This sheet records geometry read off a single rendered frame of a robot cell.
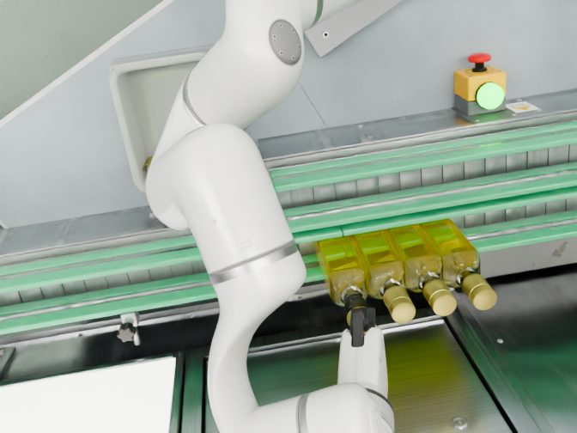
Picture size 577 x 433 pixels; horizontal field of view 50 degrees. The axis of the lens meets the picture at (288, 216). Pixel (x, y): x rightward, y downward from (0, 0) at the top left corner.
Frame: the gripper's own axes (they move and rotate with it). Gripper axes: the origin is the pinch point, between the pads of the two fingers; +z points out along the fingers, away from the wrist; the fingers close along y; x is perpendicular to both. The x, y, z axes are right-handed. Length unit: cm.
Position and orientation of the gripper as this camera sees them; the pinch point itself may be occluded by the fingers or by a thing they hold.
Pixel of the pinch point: (364, 332)
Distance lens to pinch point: 83.0
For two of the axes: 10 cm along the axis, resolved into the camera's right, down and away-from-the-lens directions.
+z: 1.5, -4.3, 8.9
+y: -1.5, -9.0, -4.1
